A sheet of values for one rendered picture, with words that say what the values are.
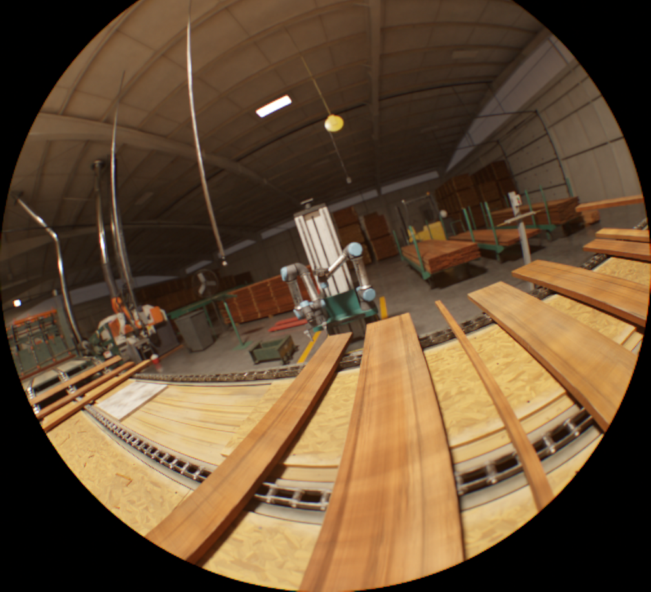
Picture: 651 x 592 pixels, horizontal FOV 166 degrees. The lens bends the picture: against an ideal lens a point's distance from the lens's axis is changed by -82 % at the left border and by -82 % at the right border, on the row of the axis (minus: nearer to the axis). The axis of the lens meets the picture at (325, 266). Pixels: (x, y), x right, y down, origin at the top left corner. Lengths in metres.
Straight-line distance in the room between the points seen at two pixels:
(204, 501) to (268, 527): 0.16
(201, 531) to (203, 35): 6.75
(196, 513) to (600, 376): 0.94
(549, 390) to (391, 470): 0.42
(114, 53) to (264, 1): 3.44
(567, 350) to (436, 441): 0.43
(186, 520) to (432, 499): 0.50
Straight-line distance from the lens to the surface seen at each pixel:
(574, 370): 0.67
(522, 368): 0.75
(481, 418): 0.62
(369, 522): 0.47
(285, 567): 0.54
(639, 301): 0.99
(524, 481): 0.54
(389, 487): 0.49
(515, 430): 0.55
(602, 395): 0.63
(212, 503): 0.63
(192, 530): 0.62
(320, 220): 2.33
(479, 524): 0.49
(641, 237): 1.79
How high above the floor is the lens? 1.31
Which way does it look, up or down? 4 degrees down
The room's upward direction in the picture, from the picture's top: 19 degrees counter-clockwise
